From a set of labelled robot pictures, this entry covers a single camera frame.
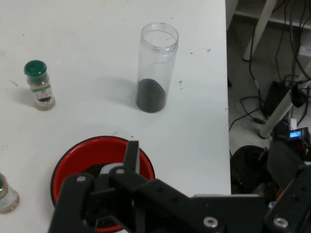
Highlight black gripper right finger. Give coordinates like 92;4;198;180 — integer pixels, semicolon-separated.
263;164;311;233

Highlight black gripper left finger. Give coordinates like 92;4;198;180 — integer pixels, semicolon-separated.
48;140;204;233

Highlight tall clear plastic jar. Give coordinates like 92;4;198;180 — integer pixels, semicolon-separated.
135;22;179;114

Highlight black round base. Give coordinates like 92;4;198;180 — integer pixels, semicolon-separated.
229;145;270;195

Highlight red bowl with black rim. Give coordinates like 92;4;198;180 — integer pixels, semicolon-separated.
50;135;156;233

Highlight black meter with blue display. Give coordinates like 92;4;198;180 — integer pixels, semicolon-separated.
276;121;311;146

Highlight slanted white desk leg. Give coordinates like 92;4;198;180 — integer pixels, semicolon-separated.
258;70;311;139

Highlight black power adapter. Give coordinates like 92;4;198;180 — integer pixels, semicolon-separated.
264;81;291;117

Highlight green-capped spice bottle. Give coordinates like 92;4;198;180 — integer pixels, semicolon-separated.
23;60;56;111
0;172;20;214

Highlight black looped floor cable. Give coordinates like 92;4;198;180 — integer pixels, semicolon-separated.
240;96;267;125

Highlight black hanging cable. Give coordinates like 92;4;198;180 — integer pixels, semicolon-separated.
249;0;264;117

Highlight white desk frame leg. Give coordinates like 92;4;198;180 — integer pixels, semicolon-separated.
242;0;277;61

